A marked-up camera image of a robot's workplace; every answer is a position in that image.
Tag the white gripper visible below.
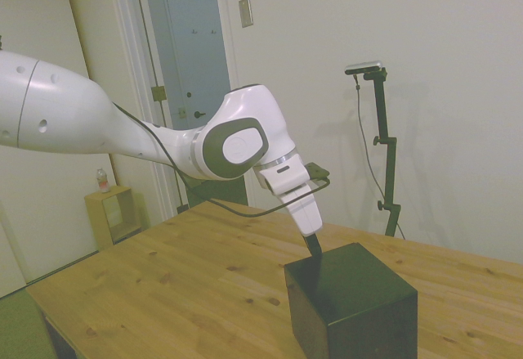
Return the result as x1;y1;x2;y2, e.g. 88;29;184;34
260;162;324;258

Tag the black drawer cabinet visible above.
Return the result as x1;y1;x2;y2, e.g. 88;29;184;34
284;242;419;359

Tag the wooden cube shelf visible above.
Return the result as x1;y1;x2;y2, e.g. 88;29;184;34
83;185;143;250

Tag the clear plastic bottle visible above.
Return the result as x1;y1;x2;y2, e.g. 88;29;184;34
96;167;112;194

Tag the blue-grey panel door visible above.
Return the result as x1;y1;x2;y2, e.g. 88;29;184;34
157;0;230;131

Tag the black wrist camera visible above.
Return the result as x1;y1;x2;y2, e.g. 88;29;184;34
306;163;332;182

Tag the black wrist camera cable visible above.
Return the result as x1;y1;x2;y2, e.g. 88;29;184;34
112;102;332;218

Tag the black camera stand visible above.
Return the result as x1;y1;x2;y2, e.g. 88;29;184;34
362;68;405;238

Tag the grey exterior camera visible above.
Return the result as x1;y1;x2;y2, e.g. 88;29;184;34
344;60;385;76

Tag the metal wall switch plate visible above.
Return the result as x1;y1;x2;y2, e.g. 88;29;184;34
238;0;255;29

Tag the white door frame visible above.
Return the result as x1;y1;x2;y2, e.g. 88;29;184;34
104;0;249;223

